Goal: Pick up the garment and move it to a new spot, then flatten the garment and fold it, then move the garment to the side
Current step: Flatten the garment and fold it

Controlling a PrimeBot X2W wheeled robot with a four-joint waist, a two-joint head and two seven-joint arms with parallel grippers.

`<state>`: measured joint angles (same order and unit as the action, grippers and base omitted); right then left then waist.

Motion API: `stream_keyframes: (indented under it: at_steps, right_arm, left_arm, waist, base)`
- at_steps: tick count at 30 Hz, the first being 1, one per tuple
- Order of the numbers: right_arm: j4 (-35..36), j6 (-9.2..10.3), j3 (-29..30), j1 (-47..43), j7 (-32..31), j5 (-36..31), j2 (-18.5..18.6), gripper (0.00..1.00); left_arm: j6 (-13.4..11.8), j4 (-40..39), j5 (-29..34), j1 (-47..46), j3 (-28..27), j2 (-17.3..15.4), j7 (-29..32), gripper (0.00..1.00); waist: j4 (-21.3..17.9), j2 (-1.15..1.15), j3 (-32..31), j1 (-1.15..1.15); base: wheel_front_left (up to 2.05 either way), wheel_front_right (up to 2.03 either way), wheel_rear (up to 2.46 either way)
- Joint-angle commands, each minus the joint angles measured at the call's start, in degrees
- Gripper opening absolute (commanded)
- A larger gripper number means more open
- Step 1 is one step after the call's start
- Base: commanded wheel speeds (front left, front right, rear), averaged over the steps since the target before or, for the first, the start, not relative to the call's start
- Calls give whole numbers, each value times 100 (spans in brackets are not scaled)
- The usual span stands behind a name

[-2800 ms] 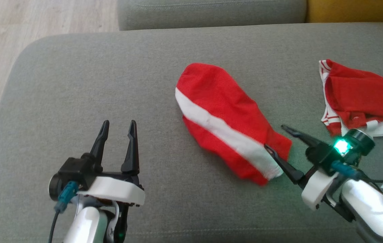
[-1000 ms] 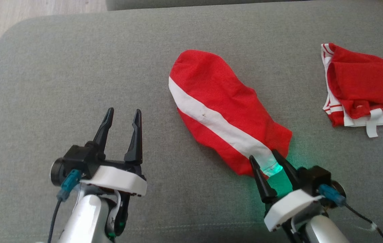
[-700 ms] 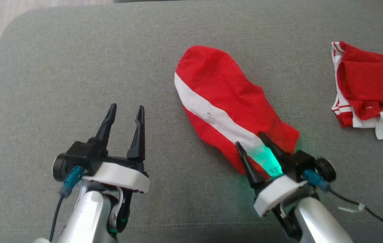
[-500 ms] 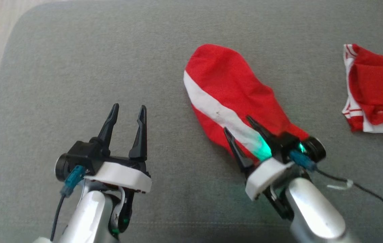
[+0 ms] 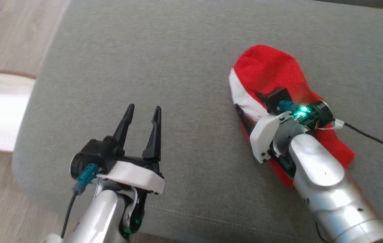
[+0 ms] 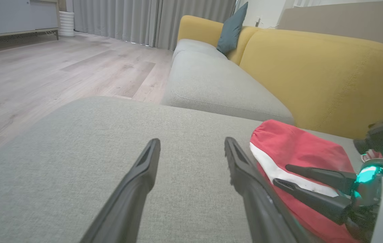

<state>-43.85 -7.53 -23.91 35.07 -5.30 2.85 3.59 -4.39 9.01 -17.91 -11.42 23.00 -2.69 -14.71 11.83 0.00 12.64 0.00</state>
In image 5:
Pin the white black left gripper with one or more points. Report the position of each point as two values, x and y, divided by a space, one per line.
134 175

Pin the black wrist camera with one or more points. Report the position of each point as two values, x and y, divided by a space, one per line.
274 98
93 152

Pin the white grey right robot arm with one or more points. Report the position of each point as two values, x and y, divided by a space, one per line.
326 182

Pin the red shorts white stripe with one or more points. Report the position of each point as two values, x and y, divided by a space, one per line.
269 71

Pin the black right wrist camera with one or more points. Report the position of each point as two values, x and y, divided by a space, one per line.
274 98

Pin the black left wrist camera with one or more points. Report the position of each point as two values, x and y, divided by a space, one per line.
93 152

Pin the white laundry basket brown rim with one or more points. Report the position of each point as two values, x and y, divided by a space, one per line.
2 111

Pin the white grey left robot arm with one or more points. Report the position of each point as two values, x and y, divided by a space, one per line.
100 216

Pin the yellow and grey sofa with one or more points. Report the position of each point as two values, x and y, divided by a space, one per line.
184 67

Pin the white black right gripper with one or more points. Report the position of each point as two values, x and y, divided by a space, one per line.
264 135

